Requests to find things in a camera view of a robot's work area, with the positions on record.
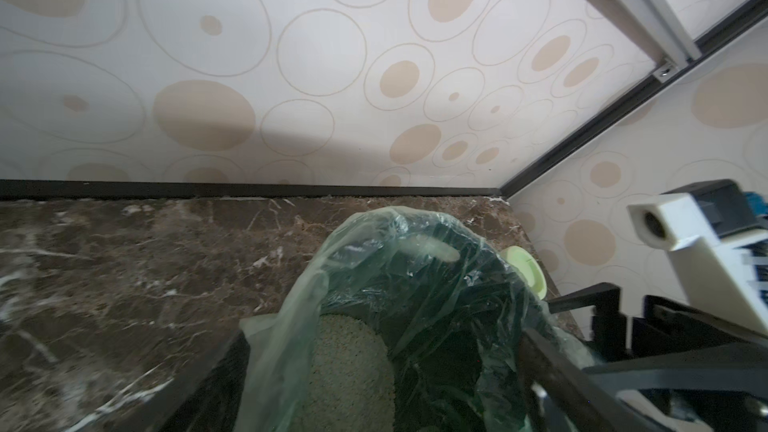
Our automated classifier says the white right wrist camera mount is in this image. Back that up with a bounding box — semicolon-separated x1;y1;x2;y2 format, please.
627;193;767;335

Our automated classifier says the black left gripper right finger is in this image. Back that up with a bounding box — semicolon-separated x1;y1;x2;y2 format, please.
517;328;666;431

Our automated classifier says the light green jar lid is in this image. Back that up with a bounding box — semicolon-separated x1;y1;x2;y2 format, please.
501;246;548;300

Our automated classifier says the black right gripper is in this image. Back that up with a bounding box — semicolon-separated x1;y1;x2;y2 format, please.
547;282;767;431

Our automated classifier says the oatmeal pile in bin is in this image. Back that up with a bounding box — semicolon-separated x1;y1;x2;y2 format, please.
291;315;395;431

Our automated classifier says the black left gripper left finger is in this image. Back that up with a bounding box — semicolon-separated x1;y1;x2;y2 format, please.
116;329;251;432

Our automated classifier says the aluminium frame rail back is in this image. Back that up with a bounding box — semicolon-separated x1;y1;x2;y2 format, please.
586;0;702;82

